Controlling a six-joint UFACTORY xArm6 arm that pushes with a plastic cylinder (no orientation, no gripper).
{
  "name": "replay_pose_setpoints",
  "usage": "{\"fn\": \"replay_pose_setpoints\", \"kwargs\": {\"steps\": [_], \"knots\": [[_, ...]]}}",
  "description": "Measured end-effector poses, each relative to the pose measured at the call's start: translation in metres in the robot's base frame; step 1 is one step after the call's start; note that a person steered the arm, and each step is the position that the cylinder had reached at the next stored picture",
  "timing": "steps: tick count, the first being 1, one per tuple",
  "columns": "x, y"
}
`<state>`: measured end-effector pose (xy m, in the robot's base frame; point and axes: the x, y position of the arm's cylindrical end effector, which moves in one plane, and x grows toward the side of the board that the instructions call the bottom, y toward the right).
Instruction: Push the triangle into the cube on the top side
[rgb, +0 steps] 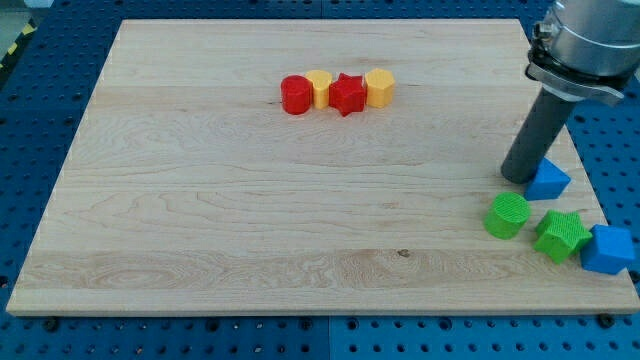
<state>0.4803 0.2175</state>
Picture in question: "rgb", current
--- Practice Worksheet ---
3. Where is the blue cube block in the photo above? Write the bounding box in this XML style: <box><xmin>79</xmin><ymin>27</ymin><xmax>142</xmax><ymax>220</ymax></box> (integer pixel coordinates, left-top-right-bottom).
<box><xmin>580</xmin><ymin>224</ymin><xmax>636</xmax><ymax>275</ymax></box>

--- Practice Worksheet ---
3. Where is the green star block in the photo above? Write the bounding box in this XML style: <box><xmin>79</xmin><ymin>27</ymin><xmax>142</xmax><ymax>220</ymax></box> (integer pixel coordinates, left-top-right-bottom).
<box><xmin>533</xmin><ymin>210</ymin><xmax>593</xmax><ymax>264</ymax></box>

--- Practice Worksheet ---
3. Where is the blue triangle block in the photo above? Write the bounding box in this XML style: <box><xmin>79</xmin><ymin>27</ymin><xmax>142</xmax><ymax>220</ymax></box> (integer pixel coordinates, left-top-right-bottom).
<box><xmin>524</xmin><ymin>158</ymin><xmax>571</xmax><ymax>201</ymax></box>

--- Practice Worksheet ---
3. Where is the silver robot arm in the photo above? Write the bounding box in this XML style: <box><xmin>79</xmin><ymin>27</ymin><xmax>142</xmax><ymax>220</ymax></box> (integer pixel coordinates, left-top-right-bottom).
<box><xmin>526</xmin><ymin>0</ymin><xmax>639</xmax><ymax>106</ymax></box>

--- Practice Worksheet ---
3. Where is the red cylinder block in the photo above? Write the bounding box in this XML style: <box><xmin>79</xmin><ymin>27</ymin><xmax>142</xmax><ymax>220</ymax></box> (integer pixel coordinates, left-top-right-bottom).
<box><xmin>280</xmin><ymin>75</ymin><xmax>312</xmax><ymax>115</ymax></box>

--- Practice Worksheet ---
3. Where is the red star block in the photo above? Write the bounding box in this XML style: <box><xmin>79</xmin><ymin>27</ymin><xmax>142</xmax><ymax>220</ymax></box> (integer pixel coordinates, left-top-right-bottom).
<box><xmin>329</xmin><ymin>73</ymin><xmax>367</xmax><ymax>117</ymax></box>

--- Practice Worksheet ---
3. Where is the yellow hexagon block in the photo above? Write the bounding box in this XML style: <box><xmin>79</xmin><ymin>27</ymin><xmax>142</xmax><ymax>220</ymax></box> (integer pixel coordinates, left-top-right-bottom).
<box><xmin>365</xmin><ymin>68</ymin><xmax>395</xmax><ymax>108</ymax></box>

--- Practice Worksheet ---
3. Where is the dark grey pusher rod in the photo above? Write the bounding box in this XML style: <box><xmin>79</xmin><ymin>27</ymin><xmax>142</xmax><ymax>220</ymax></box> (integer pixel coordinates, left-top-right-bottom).
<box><xmin>501</xmin><ymin>88</ymin><xmax>576</xmax><ymax>184</ymax></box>

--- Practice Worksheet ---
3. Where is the light wooden board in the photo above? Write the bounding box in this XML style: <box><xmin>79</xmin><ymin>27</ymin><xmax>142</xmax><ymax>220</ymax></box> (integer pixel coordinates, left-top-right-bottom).
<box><xmin>7</xmin><ymin>19</ymin><xmax>639</xmax><ymax>317</ymax></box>

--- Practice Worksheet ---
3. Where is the yellow cylinder block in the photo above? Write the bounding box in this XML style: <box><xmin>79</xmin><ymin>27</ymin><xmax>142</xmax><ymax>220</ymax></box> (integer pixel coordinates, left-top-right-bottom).
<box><xmin>305</xmin><ymin>69</ymin><xmax>333</xmax><ymax>109</ymax></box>

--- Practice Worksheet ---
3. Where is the green cylinder block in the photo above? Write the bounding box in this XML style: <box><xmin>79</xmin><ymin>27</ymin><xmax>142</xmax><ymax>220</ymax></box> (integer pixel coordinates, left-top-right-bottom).
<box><xmin>483</xmin><ymin>192</ymin><xmax>531</xmax><ymax>240</ymax></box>

